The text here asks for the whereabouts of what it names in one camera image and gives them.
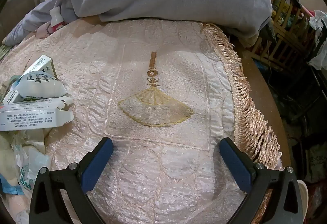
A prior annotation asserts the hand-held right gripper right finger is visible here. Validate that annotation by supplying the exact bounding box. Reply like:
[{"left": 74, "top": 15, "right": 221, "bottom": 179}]
[{"left": 219, "top": 137, "right": 304, "bottom": 224}]

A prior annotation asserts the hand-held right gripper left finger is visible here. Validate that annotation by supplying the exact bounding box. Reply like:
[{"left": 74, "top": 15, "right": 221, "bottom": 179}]
[{"left": 29, "top": 137, "right": 113, "bottom": 224}]

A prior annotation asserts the cream plastic trash bin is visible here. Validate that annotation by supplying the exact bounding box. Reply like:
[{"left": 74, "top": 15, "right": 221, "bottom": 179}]
[{"left": 298, "top": 180, "right": 309, "bottom": 214}]

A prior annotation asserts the white wrapper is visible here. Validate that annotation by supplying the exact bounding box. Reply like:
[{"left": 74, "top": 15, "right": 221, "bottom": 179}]
[{"left": 10, "top": 71, "right": 68, "bottom": 102}]

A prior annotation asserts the crumpled cream tissue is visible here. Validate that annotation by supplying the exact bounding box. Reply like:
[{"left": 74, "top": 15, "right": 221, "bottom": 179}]
[{"left": 15, "top": 128, "right": 60, "bottom": 155}]

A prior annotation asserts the clear printed plastic bag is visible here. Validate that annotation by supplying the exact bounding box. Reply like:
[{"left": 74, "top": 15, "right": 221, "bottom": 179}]
[{"left": 13, "top": 147, "right": 52, "bottom": 190}]

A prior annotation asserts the long white medicine box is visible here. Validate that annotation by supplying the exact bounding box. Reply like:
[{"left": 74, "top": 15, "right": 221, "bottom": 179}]
[{"left": 0, "top": 97, "right": 75, "bottom": 131}]

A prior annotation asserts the printed shopping bag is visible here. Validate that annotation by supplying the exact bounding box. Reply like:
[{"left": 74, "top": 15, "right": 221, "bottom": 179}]
[{"left": 305, "top": 142, "right": 327, "bottom": 183}]

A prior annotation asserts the blue plastic packet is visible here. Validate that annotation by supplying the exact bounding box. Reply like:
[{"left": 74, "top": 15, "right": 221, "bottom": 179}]
[{"left": 0, "top": 175, "right": 25, "bottom": 196}]

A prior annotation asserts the white and green medicine box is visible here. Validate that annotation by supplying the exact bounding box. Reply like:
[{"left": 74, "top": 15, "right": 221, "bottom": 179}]
[{"left": 2, "top": 83, "right": 26, "bottom": 104}]

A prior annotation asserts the pink embroidered fringed tablecloth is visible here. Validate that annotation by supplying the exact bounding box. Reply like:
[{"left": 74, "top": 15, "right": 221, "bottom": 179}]
[{"left": 0, "top": 18, "right": 284, "bottom": 224}]

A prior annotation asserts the small white barcode box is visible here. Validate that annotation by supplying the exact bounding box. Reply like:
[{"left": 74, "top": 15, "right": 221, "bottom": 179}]
[{"left": 22, "top": 54, "right": 58, "bottom": 81}]

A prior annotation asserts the black metal chair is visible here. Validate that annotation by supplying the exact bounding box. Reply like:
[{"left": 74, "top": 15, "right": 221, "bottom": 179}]
[{"left": 289, "top": 60, "right": 327, "bottom": 122}]

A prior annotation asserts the pink flask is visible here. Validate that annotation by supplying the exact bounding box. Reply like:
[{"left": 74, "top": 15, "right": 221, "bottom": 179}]
[{"left": 36, "top": 22, "right": 55, "bottom": 38}]

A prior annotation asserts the white plastic bag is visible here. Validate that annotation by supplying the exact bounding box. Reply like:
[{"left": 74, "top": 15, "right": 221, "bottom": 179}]
[{"left": 308, "top": 10, "right": 327, "bottom": 71}]

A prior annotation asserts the white bottle with pink label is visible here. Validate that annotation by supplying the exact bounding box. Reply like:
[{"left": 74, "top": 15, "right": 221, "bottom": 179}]
[{"left": 49, "top": 7, "right": 65, "bottom": 33}]

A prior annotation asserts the wooden crib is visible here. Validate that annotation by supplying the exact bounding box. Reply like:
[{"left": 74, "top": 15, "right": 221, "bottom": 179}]
[{"left": 252, "top": 0, "right": 317, "bottom": 66}]

